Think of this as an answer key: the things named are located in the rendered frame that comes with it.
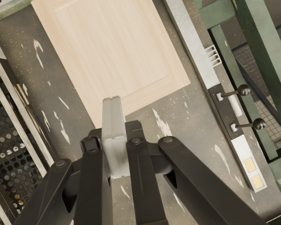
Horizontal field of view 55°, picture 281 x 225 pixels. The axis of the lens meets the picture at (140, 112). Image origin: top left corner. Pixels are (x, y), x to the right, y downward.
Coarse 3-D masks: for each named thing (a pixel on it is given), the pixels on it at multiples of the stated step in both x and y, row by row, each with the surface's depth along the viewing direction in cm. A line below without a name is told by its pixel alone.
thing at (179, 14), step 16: (176, 0) 91; (176, 16) 92; (192, 32) 92; (192, 48) 93; (208, 64) 94; (208, 80) 94; (208, 96) 97; (224, 128) 97; (240, 144) 97; (240, 160) 97
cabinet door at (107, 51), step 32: (64, 0) 91; (96, 0) 92; (128, 0) 93; (64, 32) 92; (96, 32) 93; (128, 32) 94; (160, 32) 94; (64, 64) 93; (96, 64) 94; (128, 64) 95; (160, 64) 95; (96, 96) 95; (128, 96) 95; (160, 96) 96; (96, 128) 96
